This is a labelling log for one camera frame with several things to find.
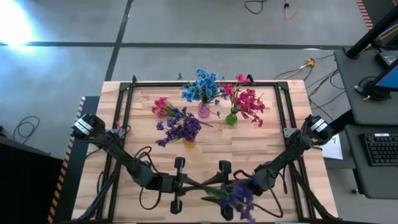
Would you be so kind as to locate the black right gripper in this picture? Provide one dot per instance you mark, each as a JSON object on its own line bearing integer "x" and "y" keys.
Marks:
{"x": 264, "y": 182}

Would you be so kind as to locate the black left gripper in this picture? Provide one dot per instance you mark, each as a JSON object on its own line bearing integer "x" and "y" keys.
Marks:
{"x": 163, "y": 183}

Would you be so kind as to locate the purple artificial flower bunch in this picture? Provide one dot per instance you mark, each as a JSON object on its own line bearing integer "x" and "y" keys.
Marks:
{"x": 172, "y": 132}
{"x": 191, "y": 127}
{"x": 241, "y": 196}

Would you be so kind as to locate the pink glass vase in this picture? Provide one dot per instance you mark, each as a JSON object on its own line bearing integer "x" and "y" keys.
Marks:
{"x": 204, "y": 111}

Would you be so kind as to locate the red artificial flower bunch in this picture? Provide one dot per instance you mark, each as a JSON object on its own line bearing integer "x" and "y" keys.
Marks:
{"x": 228, "y": 88}
{"x": 161, "y": 104}
{"x": 248, "y": 102}

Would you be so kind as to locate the blue artificial flower bunch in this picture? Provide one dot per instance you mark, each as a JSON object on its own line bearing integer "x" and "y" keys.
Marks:
{"x": 205, "y": 77}
{"x": 214, "y": 90}
{"x": 189, "y": 93}

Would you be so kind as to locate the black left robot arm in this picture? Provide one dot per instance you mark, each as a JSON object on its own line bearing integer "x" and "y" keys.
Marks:
{"x": 124, "y": 157}

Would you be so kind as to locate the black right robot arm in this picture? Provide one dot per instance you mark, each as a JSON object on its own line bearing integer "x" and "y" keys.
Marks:
{"x": 286, "y": 158}

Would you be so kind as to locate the yellow glass vase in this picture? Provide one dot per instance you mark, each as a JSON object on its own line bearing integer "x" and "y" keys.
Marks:
{"x": 189, "y": 144}

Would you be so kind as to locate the green glass vase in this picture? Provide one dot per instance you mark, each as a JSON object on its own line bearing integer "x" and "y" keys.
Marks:
{"x": 231, "y": 119}

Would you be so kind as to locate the black mat striped edge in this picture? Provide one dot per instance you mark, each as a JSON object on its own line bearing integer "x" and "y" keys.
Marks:
{"x": 70, "y": 174}

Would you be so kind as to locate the white paper sheet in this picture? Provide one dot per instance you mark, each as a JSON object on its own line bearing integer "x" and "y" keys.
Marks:
{"x": 332, "y": 149}

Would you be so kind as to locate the grey desk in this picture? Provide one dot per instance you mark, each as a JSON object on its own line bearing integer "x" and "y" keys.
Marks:
{"x": 373, "y": 183}
{"x": 351, "y": 93}

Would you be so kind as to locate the black cabinet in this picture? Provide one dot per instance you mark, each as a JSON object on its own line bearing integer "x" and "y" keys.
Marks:
{"x": 28, "y": 186}

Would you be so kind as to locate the black computer keyboard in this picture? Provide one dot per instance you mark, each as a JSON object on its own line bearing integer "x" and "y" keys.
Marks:
{"x": 381, "y": 151}

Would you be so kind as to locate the computer monitor blue screen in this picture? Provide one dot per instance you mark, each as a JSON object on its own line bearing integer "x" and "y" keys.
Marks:
{"x": 390, "y": 79}

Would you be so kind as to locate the black desktop device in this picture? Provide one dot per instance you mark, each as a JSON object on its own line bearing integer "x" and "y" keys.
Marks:
{"x": 387, "y": 57}

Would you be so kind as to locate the black diagonal pole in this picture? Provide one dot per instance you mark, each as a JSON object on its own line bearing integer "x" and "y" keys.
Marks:
{"x": 370, "y": 34}

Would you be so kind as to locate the striped hazard tape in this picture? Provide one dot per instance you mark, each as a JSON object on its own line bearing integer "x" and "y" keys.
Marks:
{"x": 364, "y": 14}

